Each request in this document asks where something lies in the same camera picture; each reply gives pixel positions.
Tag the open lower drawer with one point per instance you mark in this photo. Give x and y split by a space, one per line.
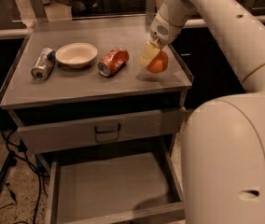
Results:
118 185

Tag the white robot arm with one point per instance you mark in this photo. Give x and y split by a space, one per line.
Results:
223 159

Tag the crushed orange soda can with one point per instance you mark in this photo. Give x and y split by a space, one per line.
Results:
113 61

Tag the orange fruit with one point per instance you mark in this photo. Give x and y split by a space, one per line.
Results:
159 63

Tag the white bowl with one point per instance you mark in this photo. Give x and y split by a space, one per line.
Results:
76 55

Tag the grey drawer cabinet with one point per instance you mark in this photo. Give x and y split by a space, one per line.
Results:
70 94

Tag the upper closed drawer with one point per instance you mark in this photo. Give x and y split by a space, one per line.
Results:
103 130

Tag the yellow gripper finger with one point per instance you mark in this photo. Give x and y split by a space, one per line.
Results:
150 51

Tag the silver soda can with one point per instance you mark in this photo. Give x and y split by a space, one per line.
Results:
44 64

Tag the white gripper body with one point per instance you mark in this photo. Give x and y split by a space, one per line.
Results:
164 31

